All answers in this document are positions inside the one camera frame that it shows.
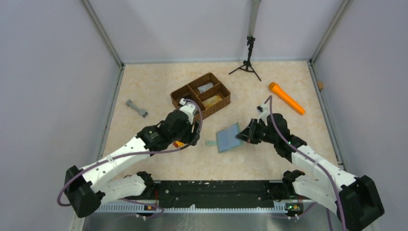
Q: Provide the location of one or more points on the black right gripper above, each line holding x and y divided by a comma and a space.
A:
248, 134

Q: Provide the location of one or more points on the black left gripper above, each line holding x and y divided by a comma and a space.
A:
192, 137

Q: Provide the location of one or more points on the green card holder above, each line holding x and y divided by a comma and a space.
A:
226, 139

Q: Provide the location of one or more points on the grey striped credit card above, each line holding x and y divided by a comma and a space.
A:
205, 87

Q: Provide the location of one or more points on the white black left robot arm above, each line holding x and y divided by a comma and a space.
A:
151, 140

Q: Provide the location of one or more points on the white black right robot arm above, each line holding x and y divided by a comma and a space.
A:
323, 179

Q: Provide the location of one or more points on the yellow card in basket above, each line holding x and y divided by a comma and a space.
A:
212, 101

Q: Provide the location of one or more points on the orange red toy block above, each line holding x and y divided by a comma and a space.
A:
178, 144

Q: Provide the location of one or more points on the brown wicker divided basket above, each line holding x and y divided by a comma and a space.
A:
189, 91

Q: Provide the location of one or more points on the orange flashlight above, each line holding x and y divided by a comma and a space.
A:
276, 89

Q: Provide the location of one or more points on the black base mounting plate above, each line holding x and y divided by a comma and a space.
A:
220, 194

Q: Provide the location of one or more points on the small wooden block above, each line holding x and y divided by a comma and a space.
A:
320, 85

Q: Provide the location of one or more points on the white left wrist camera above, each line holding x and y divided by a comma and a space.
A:
189, 107

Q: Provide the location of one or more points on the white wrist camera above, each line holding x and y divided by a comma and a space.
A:
189, 107
264, 112

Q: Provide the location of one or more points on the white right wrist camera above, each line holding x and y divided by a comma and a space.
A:
264, 112

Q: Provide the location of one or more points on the black camera tripod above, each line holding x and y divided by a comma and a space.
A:
246, 64

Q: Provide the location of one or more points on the aluminium frame rail front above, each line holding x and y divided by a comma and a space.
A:
85, 201

